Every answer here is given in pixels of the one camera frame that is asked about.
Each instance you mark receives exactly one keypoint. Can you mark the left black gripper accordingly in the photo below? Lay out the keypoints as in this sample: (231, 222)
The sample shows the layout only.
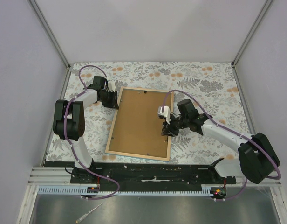
(113, 104)

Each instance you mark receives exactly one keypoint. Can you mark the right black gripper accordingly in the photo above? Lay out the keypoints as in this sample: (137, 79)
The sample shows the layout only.
(168, 129)

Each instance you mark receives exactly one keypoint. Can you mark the blue picture frame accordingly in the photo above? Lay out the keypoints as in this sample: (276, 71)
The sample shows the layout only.
(136, 128)

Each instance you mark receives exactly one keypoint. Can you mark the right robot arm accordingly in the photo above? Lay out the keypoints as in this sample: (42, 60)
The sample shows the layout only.
(257, 158)

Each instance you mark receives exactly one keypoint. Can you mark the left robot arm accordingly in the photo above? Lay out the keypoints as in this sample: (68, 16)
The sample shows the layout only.
(69, 118)

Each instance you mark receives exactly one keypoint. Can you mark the floral patterned table mat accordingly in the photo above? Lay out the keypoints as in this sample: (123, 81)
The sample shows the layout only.
(213, 85)

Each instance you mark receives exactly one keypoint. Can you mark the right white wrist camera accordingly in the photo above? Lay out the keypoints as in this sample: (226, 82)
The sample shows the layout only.
(164, 113)

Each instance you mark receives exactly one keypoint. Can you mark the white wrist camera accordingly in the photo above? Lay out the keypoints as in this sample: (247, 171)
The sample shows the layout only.
(164, 113)
(111, 86)

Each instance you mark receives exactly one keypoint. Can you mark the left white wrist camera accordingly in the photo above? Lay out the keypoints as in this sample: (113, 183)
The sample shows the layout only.
(111, 86)

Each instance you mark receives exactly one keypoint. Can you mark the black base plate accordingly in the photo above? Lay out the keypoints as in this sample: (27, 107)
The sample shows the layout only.
(136, 177)

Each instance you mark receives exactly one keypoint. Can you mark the left aluminium corner post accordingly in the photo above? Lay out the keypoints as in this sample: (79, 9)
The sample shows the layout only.
(39, 14)

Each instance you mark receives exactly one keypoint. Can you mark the aluminium corner post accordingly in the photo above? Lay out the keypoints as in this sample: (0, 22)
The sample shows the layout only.
(39, 14)
(258, 20)

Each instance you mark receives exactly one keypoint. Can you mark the light blue cable duct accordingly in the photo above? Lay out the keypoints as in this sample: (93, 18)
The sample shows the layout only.
(89, 190)

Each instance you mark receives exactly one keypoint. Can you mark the aluminium rail bar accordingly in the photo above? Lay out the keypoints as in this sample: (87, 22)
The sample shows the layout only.
(49, 176)

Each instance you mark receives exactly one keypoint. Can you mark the clear handled screwdriver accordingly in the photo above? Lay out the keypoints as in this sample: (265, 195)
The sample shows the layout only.
(87, 214)

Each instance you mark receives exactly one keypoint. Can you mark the right aluminium corner post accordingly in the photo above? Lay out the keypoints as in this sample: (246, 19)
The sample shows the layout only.
(258, 20)

